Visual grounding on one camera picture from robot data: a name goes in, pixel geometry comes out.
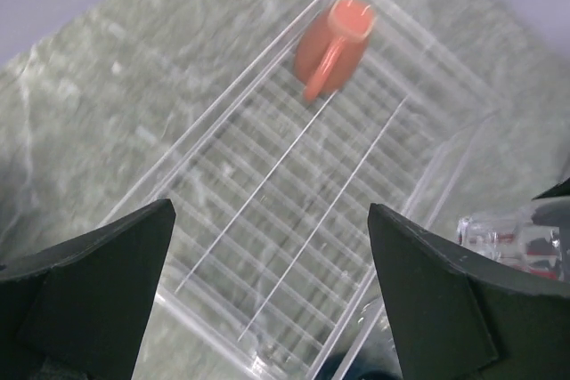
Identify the white wire dish rack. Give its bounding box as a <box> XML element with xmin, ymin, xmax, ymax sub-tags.
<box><xmin>108</xmin><ymin>0</ymin><xmax>496</xmax><ymax>379</ymax></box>

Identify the salmon pink mug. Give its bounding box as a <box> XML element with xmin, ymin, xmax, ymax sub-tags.
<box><xmin>293</xmin><ymin>0</ymin><xmax>377</xmax><ymax>102</ymax></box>

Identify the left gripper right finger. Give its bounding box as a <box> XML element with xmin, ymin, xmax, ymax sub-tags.
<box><xmin>368</xmin><ymin>204</ymin><xmax>569</xmax><ymax>379</ymax></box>

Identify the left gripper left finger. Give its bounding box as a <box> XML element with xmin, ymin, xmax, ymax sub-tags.
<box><xmin>1</xmin><ymin>198</ymin><xmax>175</xmax><ymax>379</ymax></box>

